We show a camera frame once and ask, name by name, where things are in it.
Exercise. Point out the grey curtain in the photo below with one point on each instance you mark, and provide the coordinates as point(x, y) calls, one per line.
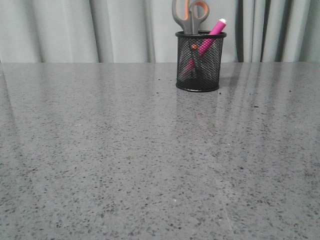
point(137, 31)

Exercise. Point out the grey orange scissors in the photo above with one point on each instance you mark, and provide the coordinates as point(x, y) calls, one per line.
point(194, 14)

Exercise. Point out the black mesh pen holder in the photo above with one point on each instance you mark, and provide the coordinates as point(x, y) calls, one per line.
point(213, 65)

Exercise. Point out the pink marker pen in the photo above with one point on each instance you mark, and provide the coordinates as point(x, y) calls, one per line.
point(216, 31)

